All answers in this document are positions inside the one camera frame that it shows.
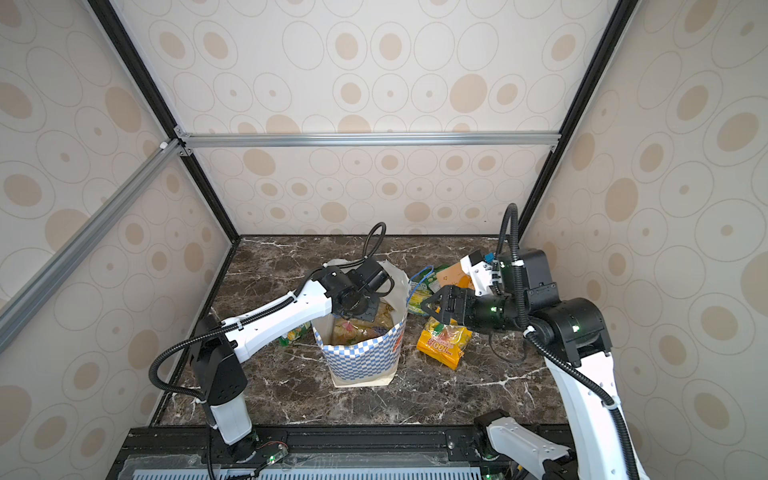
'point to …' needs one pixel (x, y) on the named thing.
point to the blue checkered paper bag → (373, 362)
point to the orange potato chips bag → (454, 275)
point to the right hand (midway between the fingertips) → (437, 310)
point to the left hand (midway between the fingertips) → (377, 306)
